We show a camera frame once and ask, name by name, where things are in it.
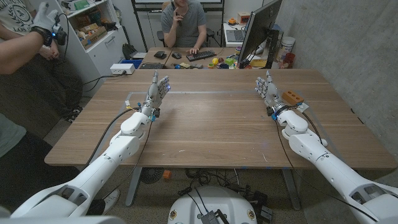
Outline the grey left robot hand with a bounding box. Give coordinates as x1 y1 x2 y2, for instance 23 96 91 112
140 70 172 118

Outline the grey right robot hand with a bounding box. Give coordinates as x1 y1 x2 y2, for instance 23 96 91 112
254 70 289 118

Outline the operator bare forearm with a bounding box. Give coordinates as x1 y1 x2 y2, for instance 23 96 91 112
0 30 44 75

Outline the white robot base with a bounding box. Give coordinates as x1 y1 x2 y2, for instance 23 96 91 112
167 185 258 224

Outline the orange block with holes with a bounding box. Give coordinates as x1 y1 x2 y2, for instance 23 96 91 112
281 90 305 106

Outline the operator gloved hand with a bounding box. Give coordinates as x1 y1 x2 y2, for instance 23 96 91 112
30 1 68 47

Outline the flat dark keyboard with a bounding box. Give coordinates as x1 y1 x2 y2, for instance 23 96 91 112
139 62 165 70

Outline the yellow flat object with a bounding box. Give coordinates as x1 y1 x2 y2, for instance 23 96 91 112
249 58 267 68

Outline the blue plastic bin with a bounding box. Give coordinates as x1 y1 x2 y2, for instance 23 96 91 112
120 58 144 70

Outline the white power strip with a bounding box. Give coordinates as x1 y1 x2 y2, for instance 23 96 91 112
109 63 136 75

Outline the black backpack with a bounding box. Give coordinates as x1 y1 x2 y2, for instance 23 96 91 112
122 42 137 60

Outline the black office chair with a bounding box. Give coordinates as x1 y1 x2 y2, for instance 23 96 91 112
156 27 216 47

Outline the black keyboard with lit keys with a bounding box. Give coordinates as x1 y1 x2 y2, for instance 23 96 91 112
185 50 218 62

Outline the white shelf cabinet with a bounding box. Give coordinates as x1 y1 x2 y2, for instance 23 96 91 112
29 0 130 97

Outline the black computer monitor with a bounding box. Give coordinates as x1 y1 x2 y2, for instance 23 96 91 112
238 0 284 70

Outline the silver laptop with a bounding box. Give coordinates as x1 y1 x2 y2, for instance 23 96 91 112
225 26 249 44

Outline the wooden back desk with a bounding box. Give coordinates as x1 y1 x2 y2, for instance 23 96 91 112
141 46 271 70

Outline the seated person in grey shirt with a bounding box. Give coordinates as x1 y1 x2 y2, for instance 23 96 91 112
160 0 208 55

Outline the round black floor fan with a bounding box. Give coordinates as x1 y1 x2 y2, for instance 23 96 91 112
140 167 165 185

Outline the small wooden orange box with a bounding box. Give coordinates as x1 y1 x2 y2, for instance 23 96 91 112
236 11 251 25

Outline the cardboard box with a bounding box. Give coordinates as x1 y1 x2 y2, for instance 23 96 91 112
80 26 108 50

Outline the grey table leg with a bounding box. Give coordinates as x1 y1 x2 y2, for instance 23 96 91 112
281 169 302 212
124 167 143 208

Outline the black power brick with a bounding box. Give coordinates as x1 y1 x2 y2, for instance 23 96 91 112
251 190 269 206

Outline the green box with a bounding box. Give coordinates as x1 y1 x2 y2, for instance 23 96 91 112
73 0 91 11

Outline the grey adapter box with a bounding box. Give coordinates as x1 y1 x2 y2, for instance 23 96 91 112
200 210 231 224

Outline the white robot chest cover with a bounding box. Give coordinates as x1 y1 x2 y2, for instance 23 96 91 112
0 215 127 224

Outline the person in beige printed shirt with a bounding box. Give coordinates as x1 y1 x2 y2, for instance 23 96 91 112
0 0 84 124

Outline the right arm thick black cable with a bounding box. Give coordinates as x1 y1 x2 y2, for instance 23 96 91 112
289 105 324 146

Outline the arm thick black cable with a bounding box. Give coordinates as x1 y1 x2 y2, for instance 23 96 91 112
84 107 139 166
289 105 324 146

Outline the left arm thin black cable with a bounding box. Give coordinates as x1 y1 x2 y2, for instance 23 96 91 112
101 119 154 200

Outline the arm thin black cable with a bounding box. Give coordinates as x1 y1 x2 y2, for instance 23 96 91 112
273 118 379 222
101 119 154 200

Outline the left arm thick black cable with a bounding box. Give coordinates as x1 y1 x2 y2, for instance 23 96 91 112
84 107 139 166

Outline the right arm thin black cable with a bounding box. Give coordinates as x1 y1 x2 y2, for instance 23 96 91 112
273 118 379 222

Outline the black floor cable tangle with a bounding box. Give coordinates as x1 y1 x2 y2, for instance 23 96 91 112
177 167 274 218

